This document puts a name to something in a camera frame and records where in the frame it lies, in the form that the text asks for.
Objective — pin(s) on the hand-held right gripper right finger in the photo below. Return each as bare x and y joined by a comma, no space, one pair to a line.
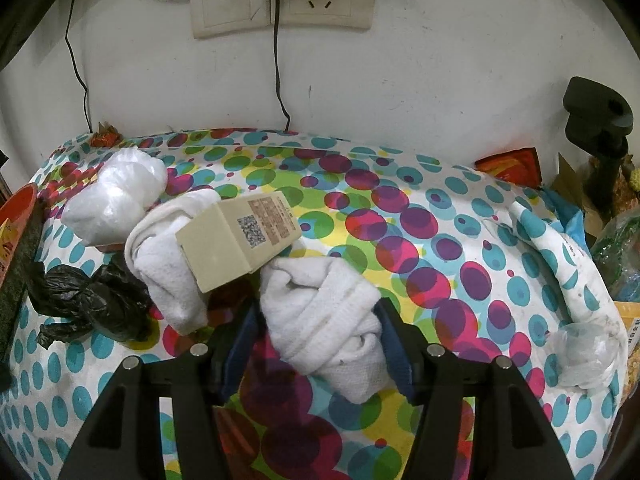
398,360

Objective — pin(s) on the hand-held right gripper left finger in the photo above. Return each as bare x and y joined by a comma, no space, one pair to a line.
237,355

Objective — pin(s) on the white sock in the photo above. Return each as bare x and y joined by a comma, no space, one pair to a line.
325,320
165,270

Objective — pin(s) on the red round tray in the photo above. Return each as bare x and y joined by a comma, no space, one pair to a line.
17,280

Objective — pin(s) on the beige small box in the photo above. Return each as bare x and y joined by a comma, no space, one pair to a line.
225,250

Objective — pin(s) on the polka-dot tablecloth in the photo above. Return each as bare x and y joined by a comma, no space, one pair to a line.
400,210

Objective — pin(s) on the black plastic bag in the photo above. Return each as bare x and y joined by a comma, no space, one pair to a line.
90,305

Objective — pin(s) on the clear plastic bag bundle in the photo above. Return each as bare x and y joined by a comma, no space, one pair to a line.
585,355

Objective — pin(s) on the white plastic bag bundle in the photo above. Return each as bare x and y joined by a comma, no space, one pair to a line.
115,200

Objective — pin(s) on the blue plastic bag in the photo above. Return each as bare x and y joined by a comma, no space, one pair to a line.
567,212

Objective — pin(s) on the red snack packet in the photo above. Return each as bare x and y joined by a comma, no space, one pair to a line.
510,165

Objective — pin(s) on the orange white carton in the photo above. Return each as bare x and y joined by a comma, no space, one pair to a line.
630,320

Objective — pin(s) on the clear bag of goods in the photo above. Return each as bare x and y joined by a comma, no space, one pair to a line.
620,245

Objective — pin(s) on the orange candy wrapper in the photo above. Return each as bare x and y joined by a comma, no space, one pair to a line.
105,137

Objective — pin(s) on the white wall antenna socket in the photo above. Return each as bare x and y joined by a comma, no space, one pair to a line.
230,5

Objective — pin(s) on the white wall power socket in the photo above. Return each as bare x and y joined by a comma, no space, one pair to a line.
325,7

